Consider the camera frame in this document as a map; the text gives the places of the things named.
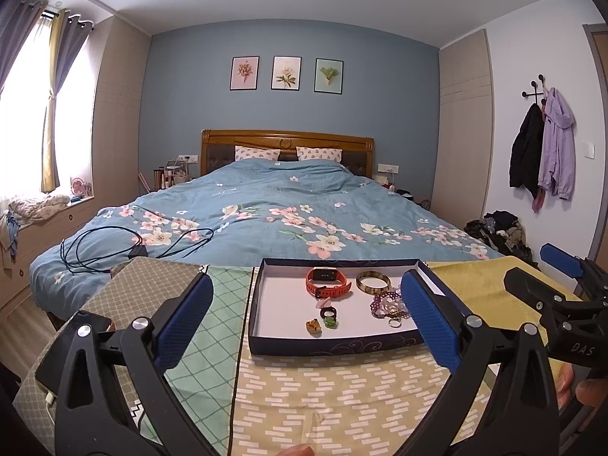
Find patterned pillow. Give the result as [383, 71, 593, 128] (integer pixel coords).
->
[235, 145, 281, 162]
[296, 146, 342, 163]

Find right hand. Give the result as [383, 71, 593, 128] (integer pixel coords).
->
[556, 363, 608, 410]

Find nightstand clutter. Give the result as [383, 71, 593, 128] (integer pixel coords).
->
[137, 154, 199, 193]

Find green leaf picture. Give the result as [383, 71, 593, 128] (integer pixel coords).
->
[314, 58, 344, 95]

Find orange smart watch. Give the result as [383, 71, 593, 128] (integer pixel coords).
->
[305, 267, 352, 299]

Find black jacket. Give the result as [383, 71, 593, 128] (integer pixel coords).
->
[509, 104, 544, 199]

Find right patterned pillow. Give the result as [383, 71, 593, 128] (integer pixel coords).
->
[296, 146, 342, 163]

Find black hair tie green charm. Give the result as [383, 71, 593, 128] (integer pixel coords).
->
[320, 307, 338, 329]

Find left hand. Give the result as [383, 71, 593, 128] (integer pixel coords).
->
[276, 443, 315, 456]

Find wooden headboard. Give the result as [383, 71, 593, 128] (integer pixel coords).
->
[199, 129, 375, 178]

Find wall coat hooks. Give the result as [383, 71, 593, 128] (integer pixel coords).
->
[521, 74, 546, 106]

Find left patterned pillow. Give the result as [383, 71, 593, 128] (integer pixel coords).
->
[235, 145, 281, 162]

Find green gold pendant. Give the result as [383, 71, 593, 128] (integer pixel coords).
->
[306, 319, 321, 337]

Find dark red bead bracelet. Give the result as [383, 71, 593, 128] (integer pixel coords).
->
[370, 291, 412, 320]

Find dark blue tray box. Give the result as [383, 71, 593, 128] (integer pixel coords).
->
[247, 260, 448, 357]

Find blue floral duvet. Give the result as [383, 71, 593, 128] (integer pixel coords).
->
[29, 158, 495, 319]

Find pink flower picture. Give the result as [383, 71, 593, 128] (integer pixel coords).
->
[230, 55, 260, 91]

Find purple yellow curtains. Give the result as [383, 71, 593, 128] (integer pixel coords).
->
[1, 0, 95, 199]

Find black charger cable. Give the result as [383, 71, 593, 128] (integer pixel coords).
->
[59, 225, 217, 275]

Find patchwork patterned table cloth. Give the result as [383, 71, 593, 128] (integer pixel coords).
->
[14, 257, 576, 455]

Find tortoiseshell bangle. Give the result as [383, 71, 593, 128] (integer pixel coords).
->
[356, 270, 393, 295]

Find purple jacket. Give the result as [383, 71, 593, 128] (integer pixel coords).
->
[532, 87, 576, 213]

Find white flower picture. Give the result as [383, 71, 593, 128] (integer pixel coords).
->
[271, 55, 302, 91]

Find white light switch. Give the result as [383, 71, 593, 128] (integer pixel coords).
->
[583, 141, 595, 160]

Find pile of dark clothes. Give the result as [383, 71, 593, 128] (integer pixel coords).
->
[464, 210, 533, 263]

